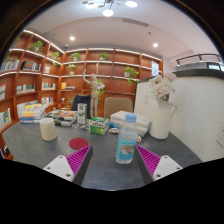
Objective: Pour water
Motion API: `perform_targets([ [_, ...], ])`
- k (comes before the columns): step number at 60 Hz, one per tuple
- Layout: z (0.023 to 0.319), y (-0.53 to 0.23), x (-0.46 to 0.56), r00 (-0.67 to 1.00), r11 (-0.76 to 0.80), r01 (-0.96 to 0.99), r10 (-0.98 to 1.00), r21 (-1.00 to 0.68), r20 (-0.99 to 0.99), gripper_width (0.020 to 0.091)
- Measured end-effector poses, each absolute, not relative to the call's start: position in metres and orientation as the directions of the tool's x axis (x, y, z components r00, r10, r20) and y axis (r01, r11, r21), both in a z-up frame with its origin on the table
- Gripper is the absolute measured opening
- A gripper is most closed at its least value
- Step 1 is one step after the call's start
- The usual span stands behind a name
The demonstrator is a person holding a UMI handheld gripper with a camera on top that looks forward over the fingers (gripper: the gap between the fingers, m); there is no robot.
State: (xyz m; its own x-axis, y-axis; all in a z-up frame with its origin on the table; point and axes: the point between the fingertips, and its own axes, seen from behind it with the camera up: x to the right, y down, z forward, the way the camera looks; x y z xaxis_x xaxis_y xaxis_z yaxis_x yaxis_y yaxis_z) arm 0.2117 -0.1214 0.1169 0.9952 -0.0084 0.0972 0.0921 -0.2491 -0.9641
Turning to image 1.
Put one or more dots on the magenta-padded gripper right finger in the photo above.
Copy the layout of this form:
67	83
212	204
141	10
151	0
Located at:
150	160

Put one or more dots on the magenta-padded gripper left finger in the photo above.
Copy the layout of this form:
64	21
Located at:
78	160

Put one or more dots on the clear water bottle blue cap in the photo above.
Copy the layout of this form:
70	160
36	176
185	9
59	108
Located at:
126	143

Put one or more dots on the flat round red coaster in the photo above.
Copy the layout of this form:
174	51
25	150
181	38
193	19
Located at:
78	143

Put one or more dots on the small snack packet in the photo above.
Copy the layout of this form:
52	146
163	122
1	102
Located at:
138	139
84	127
74	125
114	130

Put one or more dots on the green white tissue box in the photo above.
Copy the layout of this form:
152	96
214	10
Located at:
99	126

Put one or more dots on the white pitcher vase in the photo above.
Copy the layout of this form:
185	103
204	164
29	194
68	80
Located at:
161	121

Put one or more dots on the cream cup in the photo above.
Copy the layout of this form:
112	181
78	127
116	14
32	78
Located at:
48	130

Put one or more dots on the dark book stack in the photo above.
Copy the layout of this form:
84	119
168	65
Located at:
61	117

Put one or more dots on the tall green white carton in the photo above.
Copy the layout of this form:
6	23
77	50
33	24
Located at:
82	114

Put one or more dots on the blue white paper pack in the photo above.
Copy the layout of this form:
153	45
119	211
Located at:
113	125

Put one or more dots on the dark navy chair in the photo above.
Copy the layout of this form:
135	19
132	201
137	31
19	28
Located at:
81	100

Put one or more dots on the tan chair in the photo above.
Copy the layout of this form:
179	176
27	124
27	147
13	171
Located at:
118	106

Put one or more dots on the pink white flower bouquet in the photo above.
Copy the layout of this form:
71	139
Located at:
161	87

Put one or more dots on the wooden shelf unit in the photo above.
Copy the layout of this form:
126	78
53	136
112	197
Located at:
110	71

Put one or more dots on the recessed ceiling lights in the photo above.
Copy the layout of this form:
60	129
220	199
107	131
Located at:
72	38

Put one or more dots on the ceiling air vent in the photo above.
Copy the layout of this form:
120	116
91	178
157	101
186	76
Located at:
135	22

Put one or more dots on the branched ceiling lamp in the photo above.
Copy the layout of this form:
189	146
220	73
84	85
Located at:
107	12

